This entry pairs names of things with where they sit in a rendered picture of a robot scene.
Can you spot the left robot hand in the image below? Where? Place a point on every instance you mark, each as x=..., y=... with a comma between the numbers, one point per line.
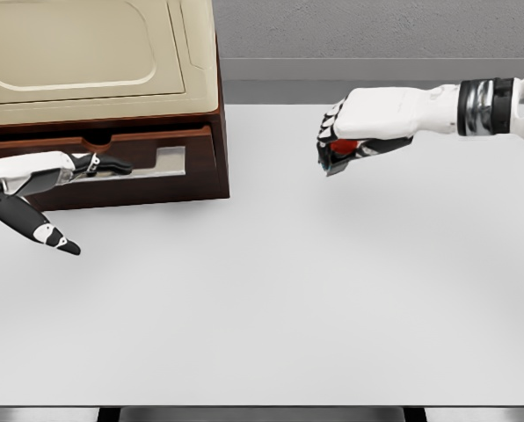
x=29, y=169

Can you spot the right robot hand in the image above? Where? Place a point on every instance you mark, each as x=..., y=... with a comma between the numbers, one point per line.
x=376, y=112

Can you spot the black switch with red button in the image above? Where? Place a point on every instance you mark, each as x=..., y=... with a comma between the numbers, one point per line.
x=344, y=147

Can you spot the brown wooden drawer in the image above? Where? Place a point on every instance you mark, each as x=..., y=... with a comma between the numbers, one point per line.
x=156, y=186

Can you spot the brown cabinet with beige top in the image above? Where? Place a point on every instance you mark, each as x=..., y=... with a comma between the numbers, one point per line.
x=112, y=53

